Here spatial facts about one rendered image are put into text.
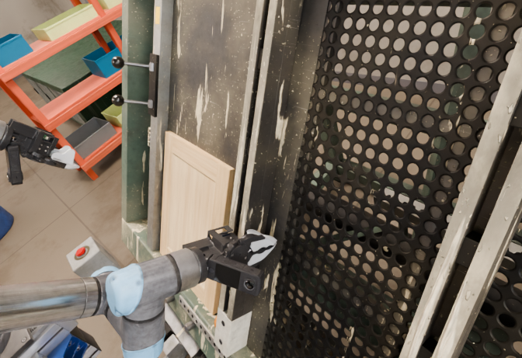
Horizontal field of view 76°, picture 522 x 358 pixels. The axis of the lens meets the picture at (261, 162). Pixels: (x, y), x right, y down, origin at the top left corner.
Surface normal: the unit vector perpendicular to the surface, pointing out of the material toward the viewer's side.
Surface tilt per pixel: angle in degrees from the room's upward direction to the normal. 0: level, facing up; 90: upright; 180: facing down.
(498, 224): 57
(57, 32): 90
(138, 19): 90
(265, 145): 90
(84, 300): 77
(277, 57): 90
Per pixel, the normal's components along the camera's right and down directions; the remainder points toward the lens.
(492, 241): -0.75, 0.12
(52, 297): 0.73, -0.49
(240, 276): -0.33, 0.22
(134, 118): 0.65, 0.34
